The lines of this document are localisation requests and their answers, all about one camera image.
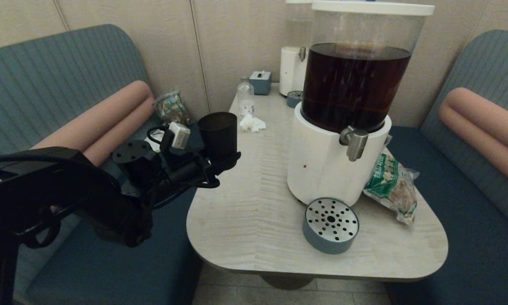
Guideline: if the pink bolster cushion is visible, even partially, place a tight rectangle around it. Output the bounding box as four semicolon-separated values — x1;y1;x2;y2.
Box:
439;87;508;192
0;80;155;212

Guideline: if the crumpled white tissue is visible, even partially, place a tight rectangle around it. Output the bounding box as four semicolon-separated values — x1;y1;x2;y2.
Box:
239;113;267;133

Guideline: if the silver dispenser tap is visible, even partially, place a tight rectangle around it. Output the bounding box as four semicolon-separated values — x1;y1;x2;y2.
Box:
339;126;369;162

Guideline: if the black left camera cable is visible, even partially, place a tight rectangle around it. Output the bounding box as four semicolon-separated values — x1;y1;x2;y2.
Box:
147;126;172;145

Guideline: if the white dispenser with dark tea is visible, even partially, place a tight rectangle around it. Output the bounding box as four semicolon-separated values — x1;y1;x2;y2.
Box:
287;1;435;207

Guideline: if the white dispenser with clear tank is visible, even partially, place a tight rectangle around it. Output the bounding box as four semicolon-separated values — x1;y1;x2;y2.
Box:
279;0;314;97

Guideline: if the teal bench seat cushion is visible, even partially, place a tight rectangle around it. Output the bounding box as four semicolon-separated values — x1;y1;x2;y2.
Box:
12;122;225;305
383;126;508;305

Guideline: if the teal striped bench backrest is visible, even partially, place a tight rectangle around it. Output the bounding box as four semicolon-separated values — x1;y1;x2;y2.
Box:
419;29;508;236
0;24;163;305

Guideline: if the grey-blue tissue box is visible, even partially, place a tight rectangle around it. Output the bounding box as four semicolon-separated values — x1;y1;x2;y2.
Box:
249;70;273;96

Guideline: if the round grey perforated drip tray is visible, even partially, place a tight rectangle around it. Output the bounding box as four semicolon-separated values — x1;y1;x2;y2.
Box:
302;197;360;255

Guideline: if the dark tapered cup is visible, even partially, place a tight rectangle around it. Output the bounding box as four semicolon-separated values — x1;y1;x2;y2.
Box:
197;112;239;164

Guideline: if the clear plastic bottle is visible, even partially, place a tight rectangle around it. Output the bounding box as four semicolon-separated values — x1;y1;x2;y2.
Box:
236;76;255;118

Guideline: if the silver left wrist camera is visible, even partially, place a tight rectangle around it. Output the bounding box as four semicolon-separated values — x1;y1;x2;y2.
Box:
167;122;192;150

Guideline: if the crumpled brown snack bag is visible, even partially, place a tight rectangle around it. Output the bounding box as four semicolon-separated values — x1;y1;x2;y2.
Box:
153;90;192;127

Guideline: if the green printed snack bag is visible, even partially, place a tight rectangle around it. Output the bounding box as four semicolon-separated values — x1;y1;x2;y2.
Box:
363;152;420;226

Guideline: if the small grey drip tray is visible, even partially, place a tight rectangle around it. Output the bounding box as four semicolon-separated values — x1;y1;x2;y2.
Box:
286;90;305;108

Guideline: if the white folded napkin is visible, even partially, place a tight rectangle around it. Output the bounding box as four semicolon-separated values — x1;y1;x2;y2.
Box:
146;129;169;153

